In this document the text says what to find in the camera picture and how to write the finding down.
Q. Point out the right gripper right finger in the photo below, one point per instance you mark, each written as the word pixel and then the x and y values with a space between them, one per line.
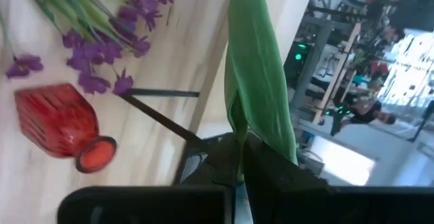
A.
pixel 278 190

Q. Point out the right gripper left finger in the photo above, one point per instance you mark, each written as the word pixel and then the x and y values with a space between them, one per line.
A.
pixel 210 163

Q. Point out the pale blue tulip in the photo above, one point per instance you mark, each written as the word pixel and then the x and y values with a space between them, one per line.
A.
pixel 257 64

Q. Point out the purple artificial flower bunch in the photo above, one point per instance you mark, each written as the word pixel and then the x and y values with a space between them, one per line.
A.
pixel 98 47

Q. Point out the red glass vase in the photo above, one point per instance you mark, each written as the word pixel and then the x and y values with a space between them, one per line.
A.
pixel 54 118

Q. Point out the person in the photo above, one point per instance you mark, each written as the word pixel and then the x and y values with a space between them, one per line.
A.
pixel 393 34
pixel 368 113

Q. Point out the grey metal table frame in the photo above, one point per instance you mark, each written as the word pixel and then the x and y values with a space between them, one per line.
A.
pixel 313 54

